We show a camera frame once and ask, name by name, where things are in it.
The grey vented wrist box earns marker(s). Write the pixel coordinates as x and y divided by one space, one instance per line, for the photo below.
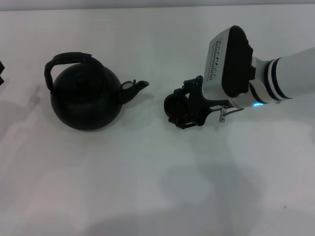
229 64

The small dark teacup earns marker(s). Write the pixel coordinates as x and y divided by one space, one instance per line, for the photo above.
176 105

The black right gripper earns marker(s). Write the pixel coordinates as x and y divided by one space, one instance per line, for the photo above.
199 103

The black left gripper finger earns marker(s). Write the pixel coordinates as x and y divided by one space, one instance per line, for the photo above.
1 80
2 67

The black round teapot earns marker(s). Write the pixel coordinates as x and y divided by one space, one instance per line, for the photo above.
83 108

